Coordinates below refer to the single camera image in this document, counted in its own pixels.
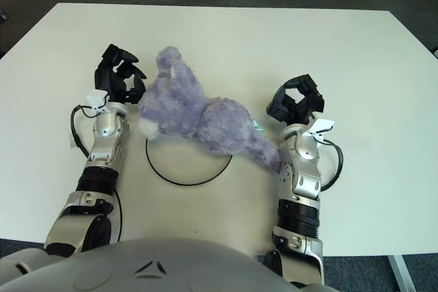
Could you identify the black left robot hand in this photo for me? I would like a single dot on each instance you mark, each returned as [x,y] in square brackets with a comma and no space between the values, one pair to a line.
[113,80]

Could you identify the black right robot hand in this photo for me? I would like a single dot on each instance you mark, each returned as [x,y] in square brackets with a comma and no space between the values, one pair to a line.
[301,104]

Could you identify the purple plush doll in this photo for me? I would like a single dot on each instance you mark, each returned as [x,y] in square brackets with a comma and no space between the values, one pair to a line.
[202,117]

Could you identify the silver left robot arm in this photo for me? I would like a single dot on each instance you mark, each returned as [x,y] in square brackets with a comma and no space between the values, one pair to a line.
[102,141]

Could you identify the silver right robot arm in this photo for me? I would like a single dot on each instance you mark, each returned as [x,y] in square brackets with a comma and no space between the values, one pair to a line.
[301,175]

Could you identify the white plate with black rim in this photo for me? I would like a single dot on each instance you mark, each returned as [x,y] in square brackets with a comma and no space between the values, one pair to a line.
[188,165]

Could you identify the grey robot torso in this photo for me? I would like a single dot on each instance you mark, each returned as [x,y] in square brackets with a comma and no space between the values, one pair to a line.
[154,264]

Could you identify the white table leg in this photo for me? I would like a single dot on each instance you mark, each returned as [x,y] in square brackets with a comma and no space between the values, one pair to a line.
[398,273]

